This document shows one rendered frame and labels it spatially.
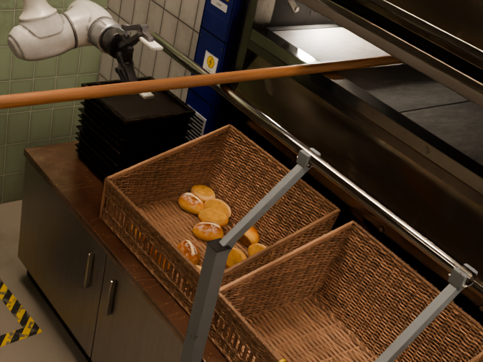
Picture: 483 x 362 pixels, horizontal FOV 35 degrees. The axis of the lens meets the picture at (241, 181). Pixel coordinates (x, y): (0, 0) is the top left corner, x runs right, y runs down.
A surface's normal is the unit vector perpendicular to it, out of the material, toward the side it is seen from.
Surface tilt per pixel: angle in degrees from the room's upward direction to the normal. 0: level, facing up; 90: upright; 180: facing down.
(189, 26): 90
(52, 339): 0
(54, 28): 65
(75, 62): 90
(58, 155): 0
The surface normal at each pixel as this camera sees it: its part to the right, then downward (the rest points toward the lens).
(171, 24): -0.78, 0.16
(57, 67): 0.59, 0.51
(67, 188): 0.21, -0.84
